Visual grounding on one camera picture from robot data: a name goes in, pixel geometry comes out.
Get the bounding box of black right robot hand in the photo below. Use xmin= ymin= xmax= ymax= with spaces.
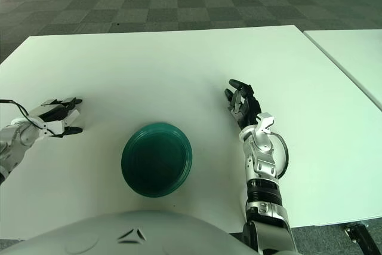
xmin=224 ymin=79 xmax=263 ymax=132

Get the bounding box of white side table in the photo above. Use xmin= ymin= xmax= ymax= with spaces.
xmin=303 ymin=29 xmax=382 ymax=103

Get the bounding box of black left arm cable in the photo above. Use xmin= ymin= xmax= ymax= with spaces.
xmin=0 ymin=99 xmax=45 ymax=129

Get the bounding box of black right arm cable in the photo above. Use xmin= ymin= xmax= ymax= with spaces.
xmin=270 ymin=132 xmax=289 ymax=180

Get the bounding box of black table foot with caster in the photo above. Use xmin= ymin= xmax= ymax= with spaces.
xmin=343 ymin=223 xmax=382 ymax=255

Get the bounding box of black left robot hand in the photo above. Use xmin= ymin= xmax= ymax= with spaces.
xmin=28 ymin=97 xmax=84 ymax=139

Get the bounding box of round green plate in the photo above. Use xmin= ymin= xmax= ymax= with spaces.
xmin=121 ymin=122 xmax=194 ymax=198

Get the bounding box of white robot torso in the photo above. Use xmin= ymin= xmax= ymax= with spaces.
xmin=8 ymin=210 xmax=254 ymax=255

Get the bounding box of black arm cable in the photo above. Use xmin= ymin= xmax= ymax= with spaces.
xmin=0 ymin=99 xmax=45 ymax=129
xmin=270 ymin=132 xmax=289 ymax=180

